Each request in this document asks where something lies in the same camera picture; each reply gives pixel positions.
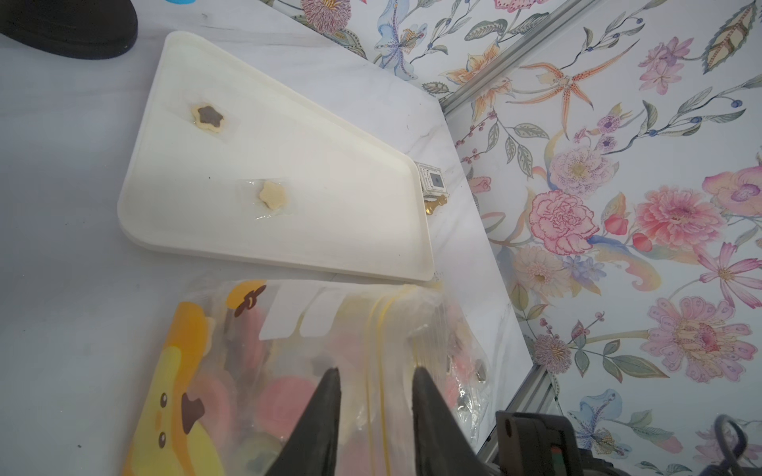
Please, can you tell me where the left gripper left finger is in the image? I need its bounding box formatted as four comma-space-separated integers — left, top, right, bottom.
266, 368, 341, 476

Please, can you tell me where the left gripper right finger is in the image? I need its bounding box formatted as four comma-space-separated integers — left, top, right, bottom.
412, 367, 488, 476

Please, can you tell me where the ziploc bag yellow duck print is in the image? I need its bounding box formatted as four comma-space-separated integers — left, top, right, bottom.
123, 280, 490, 475

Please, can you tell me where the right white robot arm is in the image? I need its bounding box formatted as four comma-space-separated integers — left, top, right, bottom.
491, 412, 761, 475

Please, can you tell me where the small golden bone charm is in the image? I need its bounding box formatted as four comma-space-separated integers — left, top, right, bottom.
424, 196, 448, 216

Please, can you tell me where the plain star cookie on tray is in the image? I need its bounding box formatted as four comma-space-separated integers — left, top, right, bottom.
258, 180, 290, 211

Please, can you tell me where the small QR code box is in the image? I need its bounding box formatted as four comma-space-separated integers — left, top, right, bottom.
416, 162, 448, 202

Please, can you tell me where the white rectangular tray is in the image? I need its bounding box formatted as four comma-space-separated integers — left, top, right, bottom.
117, 31, 435, 282

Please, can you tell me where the chocolate star cookie on tray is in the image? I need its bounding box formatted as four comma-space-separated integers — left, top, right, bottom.
192, 104, 225, 133

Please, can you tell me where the black microphone stand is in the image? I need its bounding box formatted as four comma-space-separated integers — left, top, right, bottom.
1, 0, 138, 60

